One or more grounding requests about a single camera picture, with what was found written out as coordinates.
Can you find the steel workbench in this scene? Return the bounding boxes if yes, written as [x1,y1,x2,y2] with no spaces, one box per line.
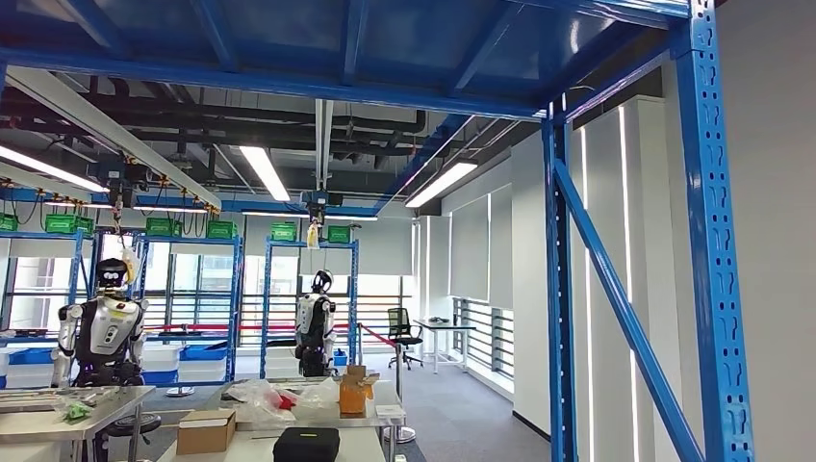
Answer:
[0,385,158,462]

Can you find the black overhead hoist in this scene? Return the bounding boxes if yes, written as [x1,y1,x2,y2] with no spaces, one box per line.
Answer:
[299,189,344,222]
[88,158,156,210]

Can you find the blue steel shelving rack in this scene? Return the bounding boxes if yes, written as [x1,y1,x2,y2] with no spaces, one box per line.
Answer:
[260,236,360,380]
[132,234,245,384]
[0,229,97,346]
[0,0,758,462]

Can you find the black mesh office chair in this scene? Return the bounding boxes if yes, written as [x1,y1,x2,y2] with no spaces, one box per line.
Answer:
[387,306,425,372]

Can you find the white standing desk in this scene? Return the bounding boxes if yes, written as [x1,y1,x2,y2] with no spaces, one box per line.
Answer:
[413,317,477,375]

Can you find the silver black humanoid robot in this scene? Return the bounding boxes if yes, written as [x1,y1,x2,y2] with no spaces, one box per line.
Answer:
[293,269,338,379]
[50,257,150,389]

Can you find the grey metal railing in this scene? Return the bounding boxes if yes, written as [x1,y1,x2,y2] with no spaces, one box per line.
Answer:
[451,296,516,382]

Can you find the steel table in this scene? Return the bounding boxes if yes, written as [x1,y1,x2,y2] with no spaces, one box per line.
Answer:
[209,377,407,462]

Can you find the orange cardboard box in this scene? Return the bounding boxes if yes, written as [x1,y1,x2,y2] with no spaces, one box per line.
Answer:
[338,364,382,419]

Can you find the clear plastic bags pile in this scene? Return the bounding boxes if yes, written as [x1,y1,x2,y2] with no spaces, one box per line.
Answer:
[223,377,341,429]

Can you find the black zippered carrying case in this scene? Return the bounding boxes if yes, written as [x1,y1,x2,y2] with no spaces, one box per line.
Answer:
[271,426,342,462]

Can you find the blue plastic bin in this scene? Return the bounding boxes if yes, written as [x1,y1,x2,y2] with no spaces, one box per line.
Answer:
[7,346,56,367]
[179,343,229,363]

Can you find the white plastic bin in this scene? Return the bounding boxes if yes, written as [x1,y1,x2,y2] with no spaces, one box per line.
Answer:
[177,359,228,384]
[140,343,184,373]

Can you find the white table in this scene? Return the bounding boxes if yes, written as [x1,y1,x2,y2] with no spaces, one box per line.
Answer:
[155,442,388,462]

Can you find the pale hanging tag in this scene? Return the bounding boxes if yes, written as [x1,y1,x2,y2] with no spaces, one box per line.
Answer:
[120,246,140,286]

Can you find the brown cardboard box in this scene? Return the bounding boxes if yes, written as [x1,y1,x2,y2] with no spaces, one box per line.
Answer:
[175,408,238,456]

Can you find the black round stool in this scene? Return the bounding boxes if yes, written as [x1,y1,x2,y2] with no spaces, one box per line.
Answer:
[103,412,164,462]

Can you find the green plastic bag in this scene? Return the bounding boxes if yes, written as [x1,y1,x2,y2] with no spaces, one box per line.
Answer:
[60,399,94,424]

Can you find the white overhead crane rail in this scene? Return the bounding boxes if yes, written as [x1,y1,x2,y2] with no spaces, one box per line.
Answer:
[5,64,223,211]
[313,97,335,192]

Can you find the chrome stanchion post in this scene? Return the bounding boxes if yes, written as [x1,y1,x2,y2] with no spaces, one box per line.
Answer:
[381,340,418,445]

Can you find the vertical wall light strip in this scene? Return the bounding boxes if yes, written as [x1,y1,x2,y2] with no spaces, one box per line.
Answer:
[617,104,641,462]
[577,125,595,462]

